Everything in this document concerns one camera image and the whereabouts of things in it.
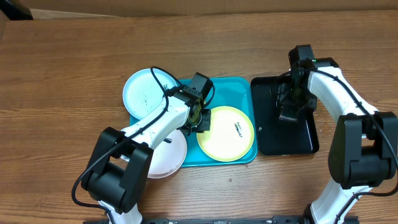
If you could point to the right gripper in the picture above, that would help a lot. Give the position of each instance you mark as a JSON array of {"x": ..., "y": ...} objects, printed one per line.
[{"x": 289, "y": 111}]

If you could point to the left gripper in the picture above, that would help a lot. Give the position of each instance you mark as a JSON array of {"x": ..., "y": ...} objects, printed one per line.
[{"x": 205, "y": 114}]

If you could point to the teal plastic tray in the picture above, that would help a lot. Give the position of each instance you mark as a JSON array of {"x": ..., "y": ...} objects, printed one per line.
[{"x": 229, "y": 91}]

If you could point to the light blue plate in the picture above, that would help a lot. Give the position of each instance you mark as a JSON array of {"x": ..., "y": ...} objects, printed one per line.
[{"x": 142, "y": 94}]

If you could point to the yellow-green plate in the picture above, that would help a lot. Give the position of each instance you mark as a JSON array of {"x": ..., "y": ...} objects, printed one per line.
[{"x": 230, "y": 137}]

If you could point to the white pink-rimmed plate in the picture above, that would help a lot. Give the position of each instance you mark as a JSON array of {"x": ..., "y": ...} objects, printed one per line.
[{"x": 169, "y": 152}]

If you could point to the black corner object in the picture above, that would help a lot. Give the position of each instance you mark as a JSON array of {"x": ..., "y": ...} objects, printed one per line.
[{"x": 15, "y": 10}]

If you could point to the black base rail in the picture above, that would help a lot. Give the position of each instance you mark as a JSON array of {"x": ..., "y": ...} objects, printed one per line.
[{"x": 273, "y": 220}]

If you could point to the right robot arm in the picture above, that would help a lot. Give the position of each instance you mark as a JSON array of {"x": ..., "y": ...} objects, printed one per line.
[{"x": 363, "y": 152}]

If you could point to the green scrubbing sponge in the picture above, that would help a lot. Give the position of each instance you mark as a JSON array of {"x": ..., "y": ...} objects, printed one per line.
[{"x": 288, "y": 117}]

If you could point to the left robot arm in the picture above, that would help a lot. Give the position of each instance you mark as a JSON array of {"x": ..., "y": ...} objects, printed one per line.
[{"x": 117, "y": 171}]

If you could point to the black rectangular water tray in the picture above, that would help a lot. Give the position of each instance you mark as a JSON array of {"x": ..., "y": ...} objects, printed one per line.
[{"x": 275, "y": 136}]

